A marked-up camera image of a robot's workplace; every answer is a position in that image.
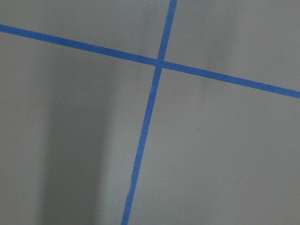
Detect blue tape grid lines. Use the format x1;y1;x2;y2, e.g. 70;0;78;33
0;0;300;225

